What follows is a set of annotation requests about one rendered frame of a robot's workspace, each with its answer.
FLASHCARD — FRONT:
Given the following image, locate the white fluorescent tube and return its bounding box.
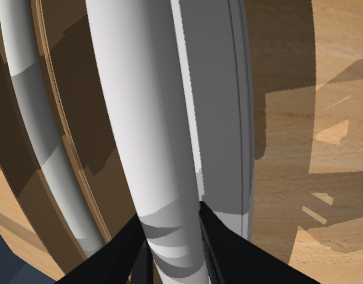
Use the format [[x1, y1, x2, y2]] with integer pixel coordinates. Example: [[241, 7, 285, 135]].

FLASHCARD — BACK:
[[0, 0, 105, 258]]

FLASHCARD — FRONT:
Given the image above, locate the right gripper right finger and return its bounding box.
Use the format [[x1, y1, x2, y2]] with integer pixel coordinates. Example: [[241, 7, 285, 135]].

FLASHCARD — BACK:
[[199, 201, 321, 284]]

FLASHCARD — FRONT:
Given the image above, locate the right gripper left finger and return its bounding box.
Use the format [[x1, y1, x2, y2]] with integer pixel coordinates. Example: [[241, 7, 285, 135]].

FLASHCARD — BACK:
[[54, 212, 153, 284]]

